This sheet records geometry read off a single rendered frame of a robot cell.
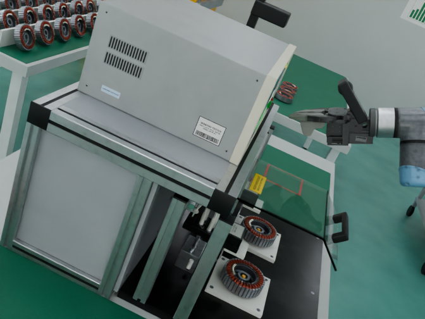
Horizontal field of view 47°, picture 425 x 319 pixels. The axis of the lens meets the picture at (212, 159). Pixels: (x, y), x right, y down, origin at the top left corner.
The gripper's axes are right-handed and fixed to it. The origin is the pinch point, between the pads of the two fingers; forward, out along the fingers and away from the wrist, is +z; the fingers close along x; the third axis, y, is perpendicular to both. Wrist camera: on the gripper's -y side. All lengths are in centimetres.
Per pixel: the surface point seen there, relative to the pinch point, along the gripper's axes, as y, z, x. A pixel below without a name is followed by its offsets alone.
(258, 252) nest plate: 40.0, 9.7, -3.3
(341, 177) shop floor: 137, -15, 286
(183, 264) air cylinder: 32.4, 25.2, -24.0
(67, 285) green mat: 27, 45, -44
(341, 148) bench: 57, -14, 137
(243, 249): 28.9, 10.5, -20.4
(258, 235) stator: 36.2, 10.0, -0.7
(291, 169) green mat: 44, 8, 71
